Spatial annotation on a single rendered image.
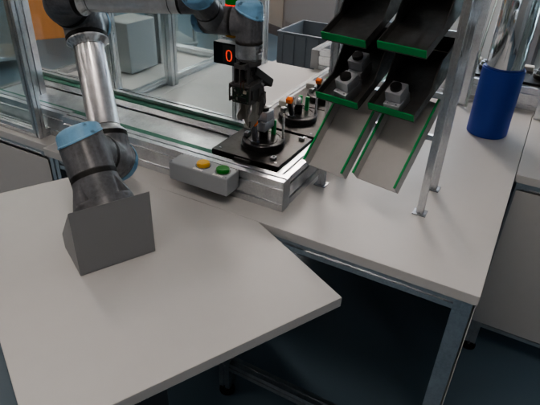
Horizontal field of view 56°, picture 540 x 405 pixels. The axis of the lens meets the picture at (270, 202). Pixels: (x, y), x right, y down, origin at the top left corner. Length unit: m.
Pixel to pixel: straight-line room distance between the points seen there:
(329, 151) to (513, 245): 0.90
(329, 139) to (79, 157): 0.69
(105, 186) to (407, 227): 0.84
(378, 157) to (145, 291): 0.72
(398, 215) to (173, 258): 0.67
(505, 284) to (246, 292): 1.25
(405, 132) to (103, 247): 0.86
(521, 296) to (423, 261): 0.89
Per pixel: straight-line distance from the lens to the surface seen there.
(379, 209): 1.58
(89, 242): 1.28
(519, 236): 2.09
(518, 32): 2.10
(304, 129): 1.78
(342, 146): 1.49
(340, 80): 1.38
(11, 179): 2.30
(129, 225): 1.29
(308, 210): 1.53
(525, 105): 2.62
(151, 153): 1.72
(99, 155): 1.31
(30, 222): 1.57
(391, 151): 1.47
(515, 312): 2.28
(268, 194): 1.50
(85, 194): 1.27
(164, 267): 1.31
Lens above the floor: 1.68
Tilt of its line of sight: 32 degrees down
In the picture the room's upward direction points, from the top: 2 degrees clockwise
